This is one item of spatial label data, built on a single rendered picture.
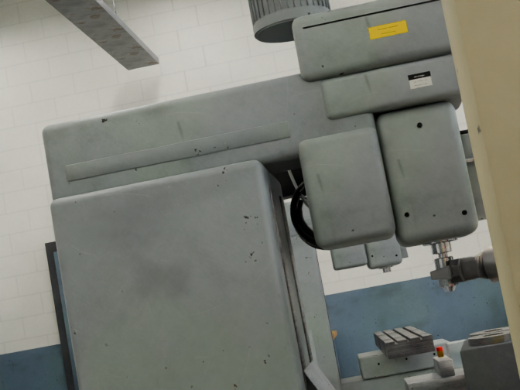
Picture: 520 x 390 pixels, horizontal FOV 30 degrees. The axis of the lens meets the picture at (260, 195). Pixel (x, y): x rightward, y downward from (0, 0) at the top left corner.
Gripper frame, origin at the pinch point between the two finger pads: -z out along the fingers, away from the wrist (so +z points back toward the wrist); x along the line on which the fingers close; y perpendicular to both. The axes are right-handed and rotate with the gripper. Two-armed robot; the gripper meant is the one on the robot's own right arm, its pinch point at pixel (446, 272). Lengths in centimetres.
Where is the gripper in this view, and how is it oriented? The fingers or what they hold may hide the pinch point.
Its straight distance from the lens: 237.5
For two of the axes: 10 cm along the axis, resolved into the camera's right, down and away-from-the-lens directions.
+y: 1.9, 9.8, -1.1
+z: 8.3, -2.2, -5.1
